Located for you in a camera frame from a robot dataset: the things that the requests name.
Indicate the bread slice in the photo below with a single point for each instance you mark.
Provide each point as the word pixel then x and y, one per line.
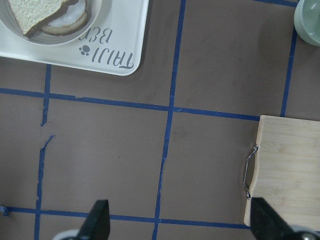
pixel 67 29
pixel 31 15

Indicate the fried egg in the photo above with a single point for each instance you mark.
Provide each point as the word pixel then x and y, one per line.
pixel 73 14

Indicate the bread slice under egg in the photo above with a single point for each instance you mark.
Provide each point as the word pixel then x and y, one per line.
pixel 67 29

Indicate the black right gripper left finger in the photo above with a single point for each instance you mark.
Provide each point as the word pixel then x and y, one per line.
pixel 97 224

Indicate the wooden cutting board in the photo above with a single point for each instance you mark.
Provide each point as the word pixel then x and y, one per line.
pixel 287 170

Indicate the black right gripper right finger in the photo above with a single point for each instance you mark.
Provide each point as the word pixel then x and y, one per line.
pixel 266 224

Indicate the cream bear tray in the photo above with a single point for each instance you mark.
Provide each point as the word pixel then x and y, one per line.
pixel 112 45

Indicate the green bowl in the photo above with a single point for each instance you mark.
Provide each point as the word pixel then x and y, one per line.
pixel 307 21

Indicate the white round plate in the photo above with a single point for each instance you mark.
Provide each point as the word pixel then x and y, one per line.
pixel 10 30

